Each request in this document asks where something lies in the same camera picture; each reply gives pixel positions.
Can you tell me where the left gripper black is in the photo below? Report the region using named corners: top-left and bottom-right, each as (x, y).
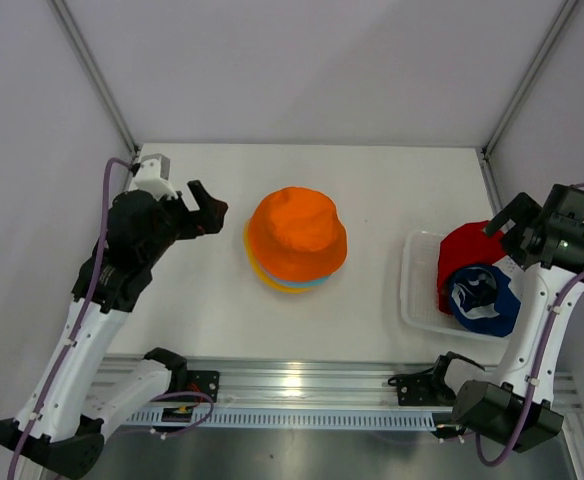
top-left (142, 180), bottom-right (227, 265)

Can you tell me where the red hat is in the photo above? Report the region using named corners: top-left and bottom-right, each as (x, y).
top-left (436, 220), bottom-right (506, 314)

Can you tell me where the yellow bucket hat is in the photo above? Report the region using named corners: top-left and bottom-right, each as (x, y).
top-left (243, 219), bottom-right (333, 294)

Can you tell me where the orange bucket hat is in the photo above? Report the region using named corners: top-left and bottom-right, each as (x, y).
top-left (247, 187), bottom-right (348, 282)

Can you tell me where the blue cap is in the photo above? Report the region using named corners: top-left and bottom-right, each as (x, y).
top-left (446, 264), bottom-right (521, 338)

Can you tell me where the teal bucket hat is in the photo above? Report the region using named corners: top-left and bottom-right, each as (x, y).
top-left (271, 275), bottom-right (331, 289)

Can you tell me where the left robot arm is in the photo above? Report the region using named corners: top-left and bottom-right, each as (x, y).
top-left (0, 180), bottom-right (228, 479)

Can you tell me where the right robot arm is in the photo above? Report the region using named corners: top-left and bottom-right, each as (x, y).
top-left (427, 184), bottom-right (584, 466)

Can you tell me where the white plastic basket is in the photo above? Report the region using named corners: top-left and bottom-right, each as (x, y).
top-left (399, 230), bottom-right (508, 344)

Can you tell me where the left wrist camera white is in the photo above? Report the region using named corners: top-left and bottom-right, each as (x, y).
top-left (131, 154), bottom-right (178, 200)

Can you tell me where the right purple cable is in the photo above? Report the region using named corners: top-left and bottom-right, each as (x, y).
top-left (474, 180), bottom-right (584, 466)

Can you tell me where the purple cable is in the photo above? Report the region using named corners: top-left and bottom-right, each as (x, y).
top-left (7, 157), bottom-right (138, 480)
top-left (474, 180), bottom-right (584, 466)

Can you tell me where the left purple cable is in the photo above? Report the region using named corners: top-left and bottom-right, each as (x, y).
top-left (7, 157), bottom-right (138, 480)

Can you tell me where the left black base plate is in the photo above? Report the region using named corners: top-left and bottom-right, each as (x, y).
top-left (169, 370), bottom-right (221, 403)

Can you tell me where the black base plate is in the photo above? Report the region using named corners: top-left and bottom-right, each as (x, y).
top-left (388, 370), bottom-right (456, 407)
top-left (169, 370), bottom-right (221, 403)

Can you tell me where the aluminium mounting rail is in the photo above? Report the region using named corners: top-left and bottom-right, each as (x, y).
top-left (91, 353), bottom-right (581, 411)

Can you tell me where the right aluminium frame post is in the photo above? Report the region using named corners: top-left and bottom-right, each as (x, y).
top-left (481, 0), bottom-right (583, 161)

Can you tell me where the aluminium frame post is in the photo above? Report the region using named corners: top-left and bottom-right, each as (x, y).
top-left (46, 0), bottom-right (139, 157)
top-left (481, 0), bottom-right (583, 161)

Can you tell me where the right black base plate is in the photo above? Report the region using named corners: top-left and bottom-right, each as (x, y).
top-left (388, 370), bottom-right (456, 407)

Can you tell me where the white slotted cable duct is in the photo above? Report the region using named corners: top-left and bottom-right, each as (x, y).
top-left (124, 406), bottom-right (436, 432)

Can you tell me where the left aluminium frame post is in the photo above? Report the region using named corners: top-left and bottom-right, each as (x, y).
top-left (46, 0), bottom-right (139, 157)

